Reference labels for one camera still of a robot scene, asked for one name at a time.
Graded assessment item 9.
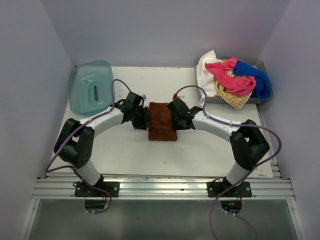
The blue towel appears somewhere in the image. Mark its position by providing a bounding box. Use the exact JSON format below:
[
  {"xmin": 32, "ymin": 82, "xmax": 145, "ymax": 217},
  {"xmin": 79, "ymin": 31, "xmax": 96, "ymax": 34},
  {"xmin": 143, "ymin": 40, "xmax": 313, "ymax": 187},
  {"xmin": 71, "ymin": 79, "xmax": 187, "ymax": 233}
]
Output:
[{"xmin": 233, "ymin": 60, "xmax": 272, "ymax": 100}]

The white towel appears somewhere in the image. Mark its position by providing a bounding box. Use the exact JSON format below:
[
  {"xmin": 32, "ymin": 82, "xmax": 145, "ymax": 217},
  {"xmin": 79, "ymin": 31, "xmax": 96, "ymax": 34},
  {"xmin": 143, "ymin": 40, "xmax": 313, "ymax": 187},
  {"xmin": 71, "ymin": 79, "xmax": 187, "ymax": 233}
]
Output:
[{"xmin": 195, "ymin": 50, "xmax": 223, "ymax": 104}]

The aluminium mounting rail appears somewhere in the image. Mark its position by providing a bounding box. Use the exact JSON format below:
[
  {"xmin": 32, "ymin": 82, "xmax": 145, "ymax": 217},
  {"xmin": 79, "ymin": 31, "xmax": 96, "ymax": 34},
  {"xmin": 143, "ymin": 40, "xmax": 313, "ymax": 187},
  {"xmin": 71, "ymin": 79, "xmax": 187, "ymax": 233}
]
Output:
[{"xmin": 32, "ymin": 173, "xmax": 295, "ymax": 200}]

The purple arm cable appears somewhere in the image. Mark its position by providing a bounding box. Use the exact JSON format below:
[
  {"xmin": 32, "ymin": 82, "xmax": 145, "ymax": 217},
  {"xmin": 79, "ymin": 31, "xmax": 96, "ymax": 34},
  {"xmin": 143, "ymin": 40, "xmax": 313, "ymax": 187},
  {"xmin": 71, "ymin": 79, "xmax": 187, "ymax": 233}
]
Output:
[
  {"xmin": 44, "ymin": 78, "xmax": 133, "ymax": 215},
  {"xmin": 174, "ymin": 85, "xmax": 283, "ymax": 240}
]

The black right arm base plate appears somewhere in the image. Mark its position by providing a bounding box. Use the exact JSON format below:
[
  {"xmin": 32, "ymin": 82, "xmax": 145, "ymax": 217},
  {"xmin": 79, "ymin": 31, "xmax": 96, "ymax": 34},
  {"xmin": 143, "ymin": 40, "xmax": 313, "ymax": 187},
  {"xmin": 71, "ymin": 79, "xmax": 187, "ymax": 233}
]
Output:
[{"xmin": 206, "ymin": 181, "xmax": 253, "ymax": 198}]

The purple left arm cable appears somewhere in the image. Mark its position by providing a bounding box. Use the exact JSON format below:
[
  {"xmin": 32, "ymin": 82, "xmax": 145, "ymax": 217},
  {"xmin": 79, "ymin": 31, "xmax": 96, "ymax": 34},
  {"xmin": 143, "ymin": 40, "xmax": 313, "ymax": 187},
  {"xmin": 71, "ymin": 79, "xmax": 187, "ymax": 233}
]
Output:
[{"xmin": 44, "ymin": 78, "xmax": 133, "ymax": 215}]

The metal tray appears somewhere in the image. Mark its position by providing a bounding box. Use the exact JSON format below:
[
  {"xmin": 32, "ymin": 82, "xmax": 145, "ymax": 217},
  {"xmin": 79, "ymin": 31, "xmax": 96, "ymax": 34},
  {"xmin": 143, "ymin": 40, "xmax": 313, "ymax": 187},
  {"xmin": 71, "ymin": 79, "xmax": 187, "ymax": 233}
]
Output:
[{"xmin": 194, "ymin": 57, "xmax": 273, "ymax": 105}]

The pink towel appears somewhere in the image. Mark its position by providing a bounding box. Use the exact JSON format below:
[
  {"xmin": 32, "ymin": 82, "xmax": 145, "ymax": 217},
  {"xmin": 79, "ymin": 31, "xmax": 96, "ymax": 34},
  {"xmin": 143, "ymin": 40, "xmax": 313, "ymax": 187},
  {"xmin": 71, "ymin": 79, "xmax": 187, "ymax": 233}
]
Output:
[{"xmin": 204, "ymin": 57, "xmax": 256, "ymax": 97}]

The teal translucent plastic bin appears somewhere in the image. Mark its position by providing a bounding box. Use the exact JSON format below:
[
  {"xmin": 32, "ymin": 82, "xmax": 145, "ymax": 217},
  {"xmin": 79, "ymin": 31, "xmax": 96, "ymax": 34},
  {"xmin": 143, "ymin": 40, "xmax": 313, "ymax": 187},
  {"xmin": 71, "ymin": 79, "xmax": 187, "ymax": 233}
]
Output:
[{"xmin": 69, "ymin": 60, "xmax": 114, "ymax": 116}]

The brown microfiber towel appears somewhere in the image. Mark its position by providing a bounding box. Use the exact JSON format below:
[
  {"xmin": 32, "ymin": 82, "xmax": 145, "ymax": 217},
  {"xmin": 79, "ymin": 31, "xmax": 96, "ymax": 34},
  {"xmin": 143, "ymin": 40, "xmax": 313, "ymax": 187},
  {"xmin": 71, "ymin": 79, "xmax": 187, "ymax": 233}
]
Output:
[{"xmin": 148, "ymin": 102, "xmax": 178, "ymax": 142}]

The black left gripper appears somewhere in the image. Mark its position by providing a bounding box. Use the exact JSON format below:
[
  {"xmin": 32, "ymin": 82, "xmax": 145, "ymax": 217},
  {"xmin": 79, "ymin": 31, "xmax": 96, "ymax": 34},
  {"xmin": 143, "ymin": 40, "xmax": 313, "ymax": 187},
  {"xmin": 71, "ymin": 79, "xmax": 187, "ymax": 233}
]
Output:
[{"xmin": 131, "ymin": 106, "xmax": 153, "ymax": 130}]

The yellow striped towel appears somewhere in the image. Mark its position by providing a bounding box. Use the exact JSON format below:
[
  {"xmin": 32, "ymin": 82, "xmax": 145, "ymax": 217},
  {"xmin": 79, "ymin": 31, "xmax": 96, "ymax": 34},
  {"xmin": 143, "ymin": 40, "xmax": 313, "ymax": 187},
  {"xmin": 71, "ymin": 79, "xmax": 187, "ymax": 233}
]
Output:
[{"xmin": 214, "ymin": 57, "xmax": 254, "ymax": 109}]

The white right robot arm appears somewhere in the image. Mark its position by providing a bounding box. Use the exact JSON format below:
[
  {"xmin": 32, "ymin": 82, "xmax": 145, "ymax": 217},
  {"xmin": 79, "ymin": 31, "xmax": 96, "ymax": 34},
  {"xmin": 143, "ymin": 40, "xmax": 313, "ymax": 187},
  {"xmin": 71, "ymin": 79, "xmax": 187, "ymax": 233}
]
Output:
[{"xmin": 167, "ymin": 98, "xmax": 270, "ymax": 197}]

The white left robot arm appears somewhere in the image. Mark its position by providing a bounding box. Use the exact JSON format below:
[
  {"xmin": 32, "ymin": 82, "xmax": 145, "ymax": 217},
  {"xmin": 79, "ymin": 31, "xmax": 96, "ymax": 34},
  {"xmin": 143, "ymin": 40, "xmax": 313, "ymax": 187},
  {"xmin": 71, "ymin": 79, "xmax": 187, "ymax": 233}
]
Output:
[{"xmin": 52, "ymin": 91, "xmax": 152, "ymax": 197}]

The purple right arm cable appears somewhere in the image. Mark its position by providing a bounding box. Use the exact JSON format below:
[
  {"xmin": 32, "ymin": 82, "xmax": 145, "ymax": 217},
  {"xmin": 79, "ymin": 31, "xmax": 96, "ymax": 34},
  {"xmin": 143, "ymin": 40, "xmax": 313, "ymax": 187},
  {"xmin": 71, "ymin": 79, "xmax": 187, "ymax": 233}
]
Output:
[{"xmin": 174, "ymin": 85, "xmax": 283, "ymax": 240}]

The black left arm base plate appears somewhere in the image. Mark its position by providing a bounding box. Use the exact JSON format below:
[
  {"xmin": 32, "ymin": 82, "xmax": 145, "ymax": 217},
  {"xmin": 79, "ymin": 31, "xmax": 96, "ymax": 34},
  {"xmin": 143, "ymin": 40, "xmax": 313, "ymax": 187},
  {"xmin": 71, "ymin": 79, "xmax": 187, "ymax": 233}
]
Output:
[{"xmin": 72, "ymin": 181, "xmax": 120, "ymax": 198}]

